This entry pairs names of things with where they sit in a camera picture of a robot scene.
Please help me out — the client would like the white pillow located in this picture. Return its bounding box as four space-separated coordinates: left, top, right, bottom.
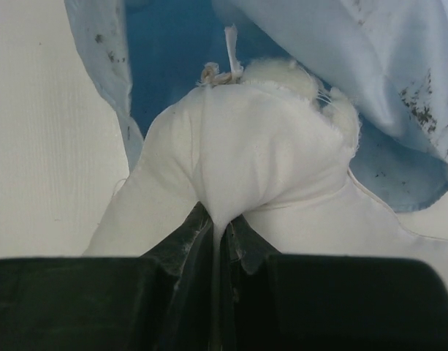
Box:
83 25 448 257

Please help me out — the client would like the light blue pillowcase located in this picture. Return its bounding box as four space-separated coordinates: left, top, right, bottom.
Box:
65 0 448 212

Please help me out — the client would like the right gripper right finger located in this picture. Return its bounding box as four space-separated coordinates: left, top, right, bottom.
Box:
221 217 448 350

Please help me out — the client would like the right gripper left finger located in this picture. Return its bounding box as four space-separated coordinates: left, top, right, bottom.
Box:
0 204 213 350

